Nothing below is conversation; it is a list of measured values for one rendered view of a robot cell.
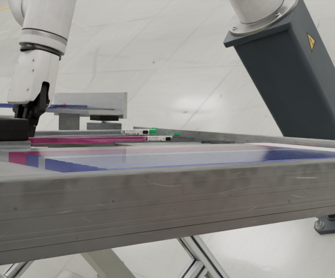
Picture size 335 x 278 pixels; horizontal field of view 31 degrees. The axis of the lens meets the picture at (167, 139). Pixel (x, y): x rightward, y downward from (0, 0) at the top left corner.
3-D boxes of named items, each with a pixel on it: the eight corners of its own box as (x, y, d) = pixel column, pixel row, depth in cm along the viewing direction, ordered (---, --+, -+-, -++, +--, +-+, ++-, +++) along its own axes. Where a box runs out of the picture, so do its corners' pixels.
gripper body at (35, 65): (11, 43, 112) (-2, 102, 111) (35, 38, 104) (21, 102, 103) (48, 55, 116) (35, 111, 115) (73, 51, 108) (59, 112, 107)
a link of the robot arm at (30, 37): (13, 31, 111) (9, 47, 111) (33, 26, 104) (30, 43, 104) (53, 45, 116) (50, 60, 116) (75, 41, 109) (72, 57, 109)
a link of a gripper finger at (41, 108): (38, 69, 108) (25, 92, 110) (46, 97, 103) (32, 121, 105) (44, 71, 108) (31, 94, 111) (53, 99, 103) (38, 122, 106)
